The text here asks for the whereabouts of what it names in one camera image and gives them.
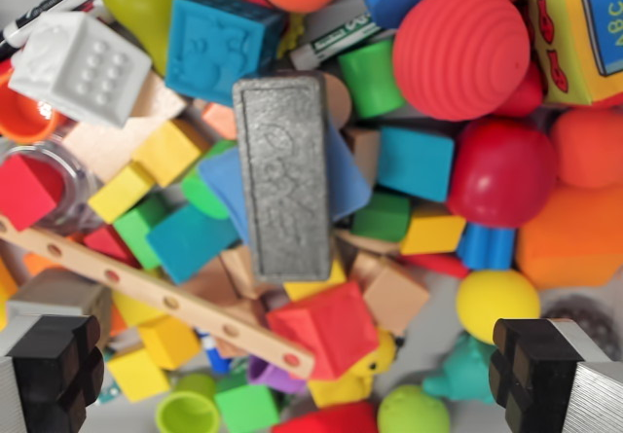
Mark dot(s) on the black-padded silver gripper left finger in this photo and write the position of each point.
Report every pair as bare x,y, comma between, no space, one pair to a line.
53,370

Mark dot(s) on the black-padded silver gripper right finger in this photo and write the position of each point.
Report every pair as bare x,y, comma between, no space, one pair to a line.
545,379

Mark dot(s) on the grey foam brick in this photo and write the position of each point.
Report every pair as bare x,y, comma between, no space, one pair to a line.
287,175

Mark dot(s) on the grey wooden block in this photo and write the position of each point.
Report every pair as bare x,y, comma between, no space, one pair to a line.
53,294

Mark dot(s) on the dark nubby ball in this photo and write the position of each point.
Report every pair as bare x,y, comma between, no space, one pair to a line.
579,311

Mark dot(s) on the teal rubber animal toy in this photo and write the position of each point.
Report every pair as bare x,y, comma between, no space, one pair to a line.
462,372

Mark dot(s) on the yellow wooden block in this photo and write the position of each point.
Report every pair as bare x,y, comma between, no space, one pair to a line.
119,194
170,340
168,153
138,377
311,289
430,231

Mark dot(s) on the yellow ball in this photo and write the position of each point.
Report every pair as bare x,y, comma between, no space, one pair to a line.
499,304

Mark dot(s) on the wooden strip with holes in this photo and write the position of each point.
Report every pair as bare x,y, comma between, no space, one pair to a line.
141,284

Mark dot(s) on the lime green plastic fruit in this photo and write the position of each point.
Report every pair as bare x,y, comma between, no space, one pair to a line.
414,411

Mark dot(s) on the lime green plastic cup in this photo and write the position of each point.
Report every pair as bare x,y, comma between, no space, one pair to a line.
187,408

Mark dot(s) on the blue ridged cylinder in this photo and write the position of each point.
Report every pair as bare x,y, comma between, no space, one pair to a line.
487,248

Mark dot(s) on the orange foam block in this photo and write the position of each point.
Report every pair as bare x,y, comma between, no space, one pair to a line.
574,238

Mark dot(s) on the flat red wooden piece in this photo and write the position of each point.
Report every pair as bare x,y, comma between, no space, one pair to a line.
435,263

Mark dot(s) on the blue marker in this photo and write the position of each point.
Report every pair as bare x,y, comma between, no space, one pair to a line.
216,355

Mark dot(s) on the tan wooden block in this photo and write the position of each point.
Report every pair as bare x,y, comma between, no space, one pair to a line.
396,297

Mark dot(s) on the red wooden cube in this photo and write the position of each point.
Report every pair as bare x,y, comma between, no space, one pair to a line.
26,192

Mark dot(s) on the teal wooden block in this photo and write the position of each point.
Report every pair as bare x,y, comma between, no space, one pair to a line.
190,243

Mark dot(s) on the clear plastic jar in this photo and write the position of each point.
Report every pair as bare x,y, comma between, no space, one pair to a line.
80,185

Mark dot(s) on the green wooden cube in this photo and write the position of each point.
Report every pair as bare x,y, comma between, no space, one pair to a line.
245,408

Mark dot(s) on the natural wooden block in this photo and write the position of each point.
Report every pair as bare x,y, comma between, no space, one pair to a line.
229,277
362,153
102,143

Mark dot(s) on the yellow rubber duck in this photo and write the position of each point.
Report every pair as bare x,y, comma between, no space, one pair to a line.
340,389

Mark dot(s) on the shiny red plastic apple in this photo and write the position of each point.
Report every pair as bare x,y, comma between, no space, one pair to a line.
503,175

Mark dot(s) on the red plastic toy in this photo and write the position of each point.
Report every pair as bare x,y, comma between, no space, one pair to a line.
331,421

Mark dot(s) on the large red wooden block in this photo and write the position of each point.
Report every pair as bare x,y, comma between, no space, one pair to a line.
326,328

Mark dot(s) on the dark green wooden block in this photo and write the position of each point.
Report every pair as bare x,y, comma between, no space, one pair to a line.
382,216

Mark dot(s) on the orange plastic fruit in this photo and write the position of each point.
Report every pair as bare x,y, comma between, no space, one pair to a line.
591,148

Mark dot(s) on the teal wooden cube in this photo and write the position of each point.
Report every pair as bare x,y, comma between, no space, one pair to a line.
416,163

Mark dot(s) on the orange plastic cup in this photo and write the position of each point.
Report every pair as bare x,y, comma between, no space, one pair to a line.
22,117

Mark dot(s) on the peach wooden block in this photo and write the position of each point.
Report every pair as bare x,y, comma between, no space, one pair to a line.
221,119

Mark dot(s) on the white embossed rubber cube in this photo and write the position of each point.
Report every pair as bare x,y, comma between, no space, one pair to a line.
78,68

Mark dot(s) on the red ribbed ball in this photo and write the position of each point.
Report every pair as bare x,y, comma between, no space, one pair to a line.
460,53

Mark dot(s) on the yellow fabric ABC cube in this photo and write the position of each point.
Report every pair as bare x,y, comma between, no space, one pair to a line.
579,39

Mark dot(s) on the bright green plastic cylinder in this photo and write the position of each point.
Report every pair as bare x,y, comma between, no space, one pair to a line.
370,80

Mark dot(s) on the round natural wooden disc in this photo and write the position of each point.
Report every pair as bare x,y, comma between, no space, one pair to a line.
338,99

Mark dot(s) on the black dry-erase marker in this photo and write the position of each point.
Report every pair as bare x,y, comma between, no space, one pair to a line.
44,7

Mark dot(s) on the blue embossed rubber cube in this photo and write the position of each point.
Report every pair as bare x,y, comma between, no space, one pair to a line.
219,39

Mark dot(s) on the green and white marker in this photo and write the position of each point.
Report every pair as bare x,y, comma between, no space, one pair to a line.
340,36

